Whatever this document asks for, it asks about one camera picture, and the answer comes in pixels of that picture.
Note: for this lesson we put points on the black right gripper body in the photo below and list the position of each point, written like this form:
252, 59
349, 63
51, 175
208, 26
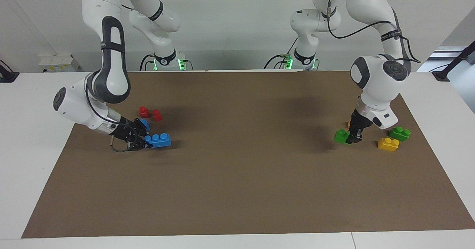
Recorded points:
126, 132

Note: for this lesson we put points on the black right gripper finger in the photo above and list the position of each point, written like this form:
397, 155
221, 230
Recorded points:
143, 145
141, 126

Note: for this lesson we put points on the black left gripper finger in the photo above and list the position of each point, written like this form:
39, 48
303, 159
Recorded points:
358, 134
353, 121

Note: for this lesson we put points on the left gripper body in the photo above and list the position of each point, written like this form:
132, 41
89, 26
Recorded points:
384, 118

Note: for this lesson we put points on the green two-stud block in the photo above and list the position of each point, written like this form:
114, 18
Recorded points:
399, 133
340, 136

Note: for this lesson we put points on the blue three-stud block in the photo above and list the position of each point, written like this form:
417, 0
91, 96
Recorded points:
160, 140
144, 124

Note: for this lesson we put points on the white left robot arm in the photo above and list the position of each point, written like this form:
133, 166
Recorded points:
374, 4

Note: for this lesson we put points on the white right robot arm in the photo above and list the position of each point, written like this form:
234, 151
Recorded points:
111, 56

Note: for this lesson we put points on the red single-stud block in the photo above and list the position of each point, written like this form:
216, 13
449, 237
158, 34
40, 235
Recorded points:
157, 115
144, 111

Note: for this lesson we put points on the black stand pole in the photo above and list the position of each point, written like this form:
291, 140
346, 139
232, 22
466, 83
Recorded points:
452, 64

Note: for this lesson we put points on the white power strip box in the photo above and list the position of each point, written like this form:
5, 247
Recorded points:
59, 62

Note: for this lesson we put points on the brown table mat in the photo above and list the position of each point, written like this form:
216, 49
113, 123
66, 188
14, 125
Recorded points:
237, 186

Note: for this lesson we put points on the black desk device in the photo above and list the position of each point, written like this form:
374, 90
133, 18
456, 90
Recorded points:
7, 75

